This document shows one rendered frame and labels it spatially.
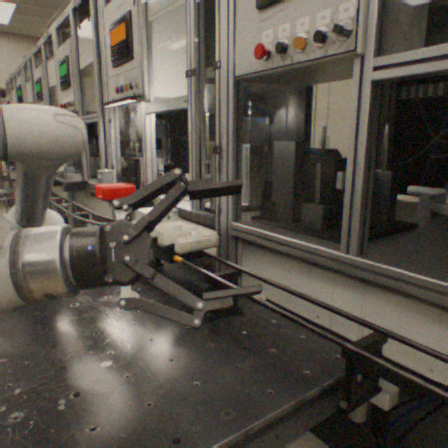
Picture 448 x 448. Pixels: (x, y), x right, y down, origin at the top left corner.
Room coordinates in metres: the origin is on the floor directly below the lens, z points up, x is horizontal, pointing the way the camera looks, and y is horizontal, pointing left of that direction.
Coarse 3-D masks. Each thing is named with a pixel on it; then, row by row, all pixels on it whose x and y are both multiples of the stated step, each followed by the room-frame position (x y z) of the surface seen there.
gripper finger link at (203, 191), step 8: (208, 184) 0.47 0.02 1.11; (216, 184) 0.47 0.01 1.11; (224, 184) 0.47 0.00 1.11; (232, 184) 0.47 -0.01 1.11; (240, 184) 0.47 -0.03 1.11; (192, 192) 0.47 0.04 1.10; (200, 192) 0.47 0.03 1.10; (208, 192) 0.47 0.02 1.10; (216, 192) 0.48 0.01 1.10; (224, 192) 0.48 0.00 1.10; (232, 192) 0.48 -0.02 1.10; (240, 192) 0.49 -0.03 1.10
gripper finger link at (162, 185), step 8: (176, 168) 0.48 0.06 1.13; (168, 176) 0.47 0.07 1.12; (176, 176) 0.48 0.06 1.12; (152, 184) 0.47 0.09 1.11; (160, 184) 0.47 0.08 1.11; (168, 184) 0.49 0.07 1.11; (176, 184) 0.49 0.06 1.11; (136, 192) 0.46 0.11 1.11; (144, 192) 0.46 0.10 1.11; (152, 192) 0.46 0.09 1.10; (160, 192) 0.48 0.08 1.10; (120, 200) 0.46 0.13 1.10; (128, 200) 0.46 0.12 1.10; (136, 200) 0.46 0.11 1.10; (144, 200) 0.47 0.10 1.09; (120, 208) 0.46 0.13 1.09; (136, 208) 0.47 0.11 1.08
